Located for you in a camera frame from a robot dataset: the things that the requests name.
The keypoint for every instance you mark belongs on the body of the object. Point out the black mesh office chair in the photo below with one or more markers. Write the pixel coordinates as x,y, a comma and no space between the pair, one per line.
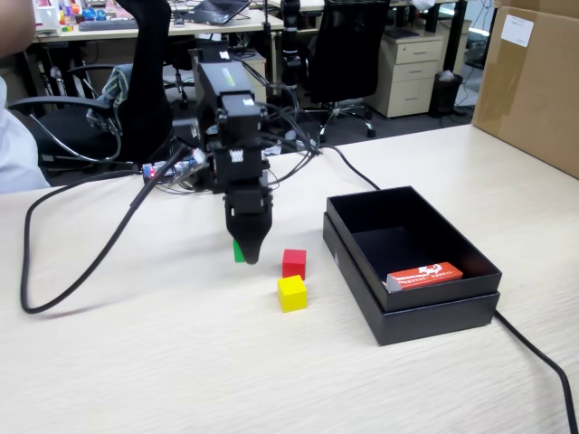
348,54

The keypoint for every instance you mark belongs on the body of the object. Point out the black cylindrical stand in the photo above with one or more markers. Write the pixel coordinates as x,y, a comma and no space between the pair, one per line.
291,45

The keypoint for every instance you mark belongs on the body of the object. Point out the white container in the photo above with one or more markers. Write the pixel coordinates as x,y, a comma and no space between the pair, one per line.
47,18

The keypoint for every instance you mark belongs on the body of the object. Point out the person torso in white shirt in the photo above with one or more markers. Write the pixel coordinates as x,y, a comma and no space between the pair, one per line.
18,144

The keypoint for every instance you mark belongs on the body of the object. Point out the black cardboard box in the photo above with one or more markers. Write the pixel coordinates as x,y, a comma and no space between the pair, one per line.
429,321

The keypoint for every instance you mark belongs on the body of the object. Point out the robot controller circuit board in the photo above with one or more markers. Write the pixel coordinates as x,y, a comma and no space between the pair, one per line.
181,168

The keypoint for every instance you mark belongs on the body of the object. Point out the black office chair with armrests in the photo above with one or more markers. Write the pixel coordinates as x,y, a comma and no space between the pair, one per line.
149,68

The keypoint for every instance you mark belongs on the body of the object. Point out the black keyboard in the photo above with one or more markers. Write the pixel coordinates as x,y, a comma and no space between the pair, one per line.
108,25

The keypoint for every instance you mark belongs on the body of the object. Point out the striped cloth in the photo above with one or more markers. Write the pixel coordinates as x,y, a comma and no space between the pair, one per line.
113,86

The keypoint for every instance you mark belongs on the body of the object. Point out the yellow wooden cube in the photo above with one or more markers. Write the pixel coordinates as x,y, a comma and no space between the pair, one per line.
291,294

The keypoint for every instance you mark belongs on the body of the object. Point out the black trash bin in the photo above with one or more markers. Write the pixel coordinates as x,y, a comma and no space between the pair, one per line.
445,97

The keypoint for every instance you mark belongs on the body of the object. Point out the beige office desk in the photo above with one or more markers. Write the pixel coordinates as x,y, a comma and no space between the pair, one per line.
158,31

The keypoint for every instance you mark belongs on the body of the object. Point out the green wooden cube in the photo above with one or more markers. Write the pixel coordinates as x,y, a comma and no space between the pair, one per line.
237,253

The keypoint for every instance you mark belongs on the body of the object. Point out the orange matchbox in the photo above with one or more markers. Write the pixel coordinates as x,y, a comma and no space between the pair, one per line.
425,276

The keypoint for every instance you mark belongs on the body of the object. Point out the bare person forearm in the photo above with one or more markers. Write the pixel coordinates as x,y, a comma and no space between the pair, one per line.
13,22

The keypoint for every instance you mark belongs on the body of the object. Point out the beige three drawer cabinet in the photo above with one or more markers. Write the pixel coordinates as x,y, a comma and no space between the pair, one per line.
407,77

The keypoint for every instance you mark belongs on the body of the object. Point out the red wooden cube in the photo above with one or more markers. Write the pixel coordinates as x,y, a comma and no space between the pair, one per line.
294,264

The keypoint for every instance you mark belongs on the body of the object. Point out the large brown cardboard box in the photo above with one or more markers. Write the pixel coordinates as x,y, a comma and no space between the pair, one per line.
529,90

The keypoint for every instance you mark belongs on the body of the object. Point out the black laptop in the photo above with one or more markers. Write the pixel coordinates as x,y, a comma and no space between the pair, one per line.
217,9

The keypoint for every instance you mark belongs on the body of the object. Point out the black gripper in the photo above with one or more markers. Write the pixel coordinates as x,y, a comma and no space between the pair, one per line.
248,203

